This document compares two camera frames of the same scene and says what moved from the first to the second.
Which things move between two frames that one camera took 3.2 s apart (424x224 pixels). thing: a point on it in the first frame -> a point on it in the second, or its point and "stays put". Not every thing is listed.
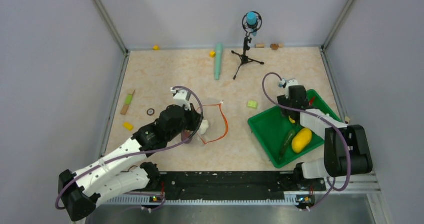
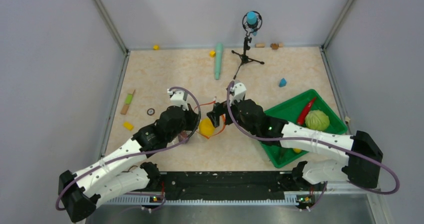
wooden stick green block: (128, 101) stays put
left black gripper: (195, 117) stays put
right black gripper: (283, 99) -> (219, 109)
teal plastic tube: (219, 51) stays put
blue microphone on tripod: (252, 22) stays put
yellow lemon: (292, 120) -> (206, 127)
